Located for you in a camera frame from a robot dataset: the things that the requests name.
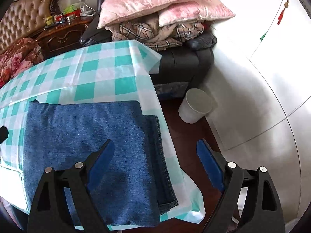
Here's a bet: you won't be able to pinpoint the small pink pillow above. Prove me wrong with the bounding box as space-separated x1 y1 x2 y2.
158 5 219 27

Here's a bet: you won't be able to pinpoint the teal white checkered tablecloth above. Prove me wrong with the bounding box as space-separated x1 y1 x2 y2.
0 39 207 232

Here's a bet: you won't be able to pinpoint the brown tufted leather headboard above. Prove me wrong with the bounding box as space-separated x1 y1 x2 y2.
0 0 61 54

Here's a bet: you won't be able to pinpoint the black leather armchair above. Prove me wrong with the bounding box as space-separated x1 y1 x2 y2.
80 0 218 100

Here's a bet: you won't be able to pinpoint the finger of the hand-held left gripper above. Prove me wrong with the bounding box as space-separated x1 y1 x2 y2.
0 126 9 144

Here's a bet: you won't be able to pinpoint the red floral blanket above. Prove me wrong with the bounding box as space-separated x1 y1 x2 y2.
0 37 44 89

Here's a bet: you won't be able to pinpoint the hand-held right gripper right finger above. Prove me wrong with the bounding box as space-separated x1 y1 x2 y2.
196 139 285 233

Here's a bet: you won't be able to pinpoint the blue denim pants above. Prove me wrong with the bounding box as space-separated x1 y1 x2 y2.
22 99 179 226

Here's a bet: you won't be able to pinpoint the white wardrobe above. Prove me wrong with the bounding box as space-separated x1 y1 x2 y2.
214 0 311 233

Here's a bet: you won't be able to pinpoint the beige plaid blanket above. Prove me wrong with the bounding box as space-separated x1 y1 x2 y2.
108 13 204 52

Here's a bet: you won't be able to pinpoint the dark plastic bag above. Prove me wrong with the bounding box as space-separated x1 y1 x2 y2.
154 81 190 101

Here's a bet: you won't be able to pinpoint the dark wooden nightstand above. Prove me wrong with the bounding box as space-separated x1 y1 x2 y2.
29 16 94 59

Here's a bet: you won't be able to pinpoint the white charger with cable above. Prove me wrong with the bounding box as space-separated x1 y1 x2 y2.
80 3 96 17

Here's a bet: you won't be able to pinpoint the red hanging ornament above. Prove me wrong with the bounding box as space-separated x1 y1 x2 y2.
278 0 292 26

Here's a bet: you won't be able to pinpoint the white trash bin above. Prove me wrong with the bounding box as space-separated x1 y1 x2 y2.
178 88 218 124

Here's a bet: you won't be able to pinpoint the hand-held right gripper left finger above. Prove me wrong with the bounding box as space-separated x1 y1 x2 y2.
27 139 115 233

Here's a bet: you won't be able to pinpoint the large pink pillow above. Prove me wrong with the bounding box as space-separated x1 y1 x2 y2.
97 0 236 29

